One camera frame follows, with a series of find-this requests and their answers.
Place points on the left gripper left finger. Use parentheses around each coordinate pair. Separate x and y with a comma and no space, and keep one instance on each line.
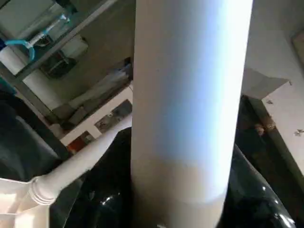
(102,194)

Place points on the white plastic table top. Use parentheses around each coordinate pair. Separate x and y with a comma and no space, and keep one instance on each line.
(19,204)

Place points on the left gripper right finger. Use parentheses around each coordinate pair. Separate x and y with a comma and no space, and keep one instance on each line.
(256,194)

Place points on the black mat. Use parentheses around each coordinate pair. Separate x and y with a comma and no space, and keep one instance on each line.
(23,142)

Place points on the grey metal stand pole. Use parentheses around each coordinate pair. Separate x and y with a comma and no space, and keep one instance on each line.
(26,95)

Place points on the white plastic table leg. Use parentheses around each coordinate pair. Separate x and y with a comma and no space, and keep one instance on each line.
(80,166)
(190,95)

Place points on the teal and white pole tool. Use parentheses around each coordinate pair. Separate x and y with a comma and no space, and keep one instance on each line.
(28,40)

